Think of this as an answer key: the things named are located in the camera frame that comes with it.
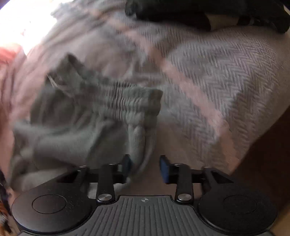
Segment grey sweatpants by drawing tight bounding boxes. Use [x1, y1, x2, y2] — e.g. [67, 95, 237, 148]
[8, 54, 163, 192]

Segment pink duvet on bed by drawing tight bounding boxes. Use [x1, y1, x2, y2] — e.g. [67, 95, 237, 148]
[1, 1, 289, 198]

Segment black clothes pile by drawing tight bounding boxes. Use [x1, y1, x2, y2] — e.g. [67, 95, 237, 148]
[125, 1, 289, 33]

